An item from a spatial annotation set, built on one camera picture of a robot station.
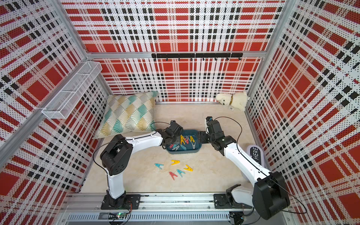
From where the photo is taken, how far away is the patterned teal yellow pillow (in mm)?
925

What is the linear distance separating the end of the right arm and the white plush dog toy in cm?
54

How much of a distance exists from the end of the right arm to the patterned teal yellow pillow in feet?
1.50

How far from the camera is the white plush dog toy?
1.16 meters

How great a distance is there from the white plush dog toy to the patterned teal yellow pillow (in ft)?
1.96

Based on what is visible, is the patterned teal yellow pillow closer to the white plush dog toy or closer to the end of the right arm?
the end of the right arm
